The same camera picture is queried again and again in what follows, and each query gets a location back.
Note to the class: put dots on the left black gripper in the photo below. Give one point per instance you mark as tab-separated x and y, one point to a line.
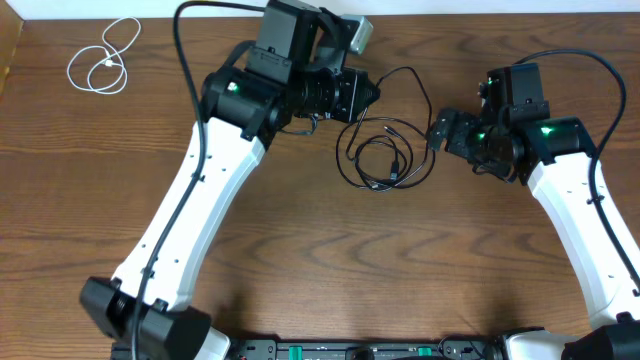
350	104

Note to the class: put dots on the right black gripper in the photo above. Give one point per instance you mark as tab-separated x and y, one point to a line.
456	143

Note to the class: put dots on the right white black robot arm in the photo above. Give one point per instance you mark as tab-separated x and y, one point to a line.
515	138

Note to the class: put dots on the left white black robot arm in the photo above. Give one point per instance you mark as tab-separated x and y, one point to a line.
294	68

